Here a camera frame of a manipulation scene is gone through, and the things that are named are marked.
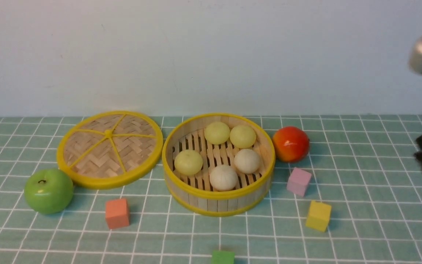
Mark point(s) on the white pleated bun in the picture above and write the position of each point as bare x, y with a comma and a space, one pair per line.
247, 161

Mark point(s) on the pale yellow bun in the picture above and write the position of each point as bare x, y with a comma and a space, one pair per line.
243, 136

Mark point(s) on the yellow green bun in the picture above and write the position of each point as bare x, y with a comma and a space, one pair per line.
188, 162

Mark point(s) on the bamboo steamer tray yellow rim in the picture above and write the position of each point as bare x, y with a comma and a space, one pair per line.
195, 192

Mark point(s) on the bamboo steamer lid yellow rim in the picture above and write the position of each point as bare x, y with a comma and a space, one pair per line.
110, 150

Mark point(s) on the green checkered tablecloth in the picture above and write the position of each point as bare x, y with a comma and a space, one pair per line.
361, 165

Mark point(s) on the yellow foam cube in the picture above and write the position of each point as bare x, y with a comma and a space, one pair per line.
318, 216

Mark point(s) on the pink foam cube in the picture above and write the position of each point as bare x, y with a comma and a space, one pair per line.
298, 182

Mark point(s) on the red orange pomegranate fruit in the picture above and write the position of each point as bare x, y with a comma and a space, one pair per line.
291, 144

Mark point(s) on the green foam cube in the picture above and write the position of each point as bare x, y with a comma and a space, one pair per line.
223, 257

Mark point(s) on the orange foam cube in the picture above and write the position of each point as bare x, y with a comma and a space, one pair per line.
117, 214

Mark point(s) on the green apple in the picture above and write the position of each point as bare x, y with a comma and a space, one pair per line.
48, 191

